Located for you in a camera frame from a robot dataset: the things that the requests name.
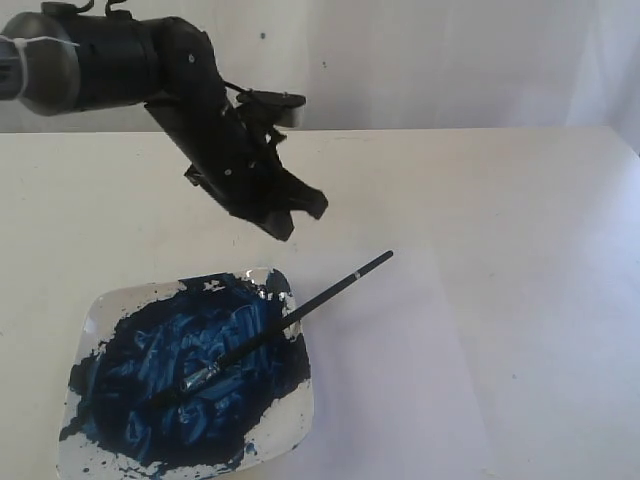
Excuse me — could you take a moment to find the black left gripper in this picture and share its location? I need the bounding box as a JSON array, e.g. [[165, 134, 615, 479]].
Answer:
[[144, 82, 329, 242]]

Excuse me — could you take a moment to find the black paintbrush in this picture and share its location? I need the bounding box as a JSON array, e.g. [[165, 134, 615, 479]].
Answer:
[[147, 250, 394, 408]]

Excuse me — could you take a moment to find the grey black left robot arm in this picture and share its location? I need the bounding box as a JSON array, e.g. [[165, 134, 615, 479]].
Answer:
[[1, 1, 328, 241]]

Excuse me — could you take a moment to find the white paper sheet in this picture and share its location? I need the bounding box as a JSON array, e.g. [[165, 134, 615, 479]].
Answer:
[[275, 246, 495, 479]]

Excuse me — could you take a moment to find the white square paint plate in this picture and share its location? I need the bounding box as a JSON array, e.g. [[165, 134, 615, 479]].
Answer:
[[57, 268, 314, 479]]

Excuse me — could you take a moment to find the white zip tie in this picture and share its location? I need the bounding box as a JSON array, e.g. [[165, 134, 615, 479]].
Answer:
[[0, 35, 81, 96]]

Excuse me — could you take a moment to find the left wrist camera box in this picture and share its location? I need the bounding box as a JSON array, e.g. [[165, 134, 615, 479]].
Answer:
[[236, 90, 307, 128]]

